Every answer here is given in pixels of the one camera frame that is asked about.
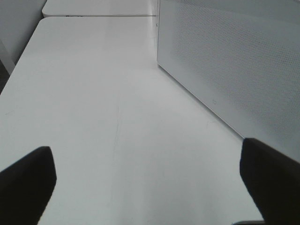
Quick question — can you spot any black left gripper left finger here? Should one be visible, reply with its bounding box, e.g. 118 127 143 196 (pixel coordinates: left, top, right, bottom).
0 146 57 225

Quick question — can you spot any white microwave door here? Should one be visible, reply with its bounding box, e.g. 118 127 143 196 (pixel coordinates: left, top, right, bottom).
157 0 300 161

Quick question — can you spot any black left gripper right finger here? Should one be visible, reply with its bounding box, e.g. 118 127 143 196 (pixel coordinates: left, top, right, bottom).
240 138 300 225

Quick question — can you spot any white microwave oven body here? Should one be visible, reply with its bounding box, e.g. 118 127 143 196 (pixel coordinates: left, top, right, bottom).
149 0 160 60

